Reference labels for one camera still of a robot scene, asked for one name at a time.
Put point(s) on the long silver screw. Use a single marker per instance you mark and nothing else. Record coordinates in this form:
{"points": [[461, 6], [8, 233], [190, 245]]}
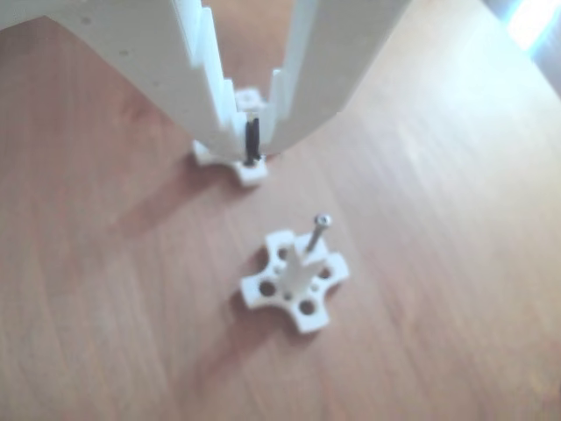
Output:
{"points": [[316, 237]]}

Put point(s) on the white cross-base post stand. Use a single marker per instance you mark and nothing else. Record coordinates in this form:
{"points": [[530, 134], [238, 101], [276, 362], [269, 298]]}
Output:
{"points": [[298, 272], [252, 173]]}

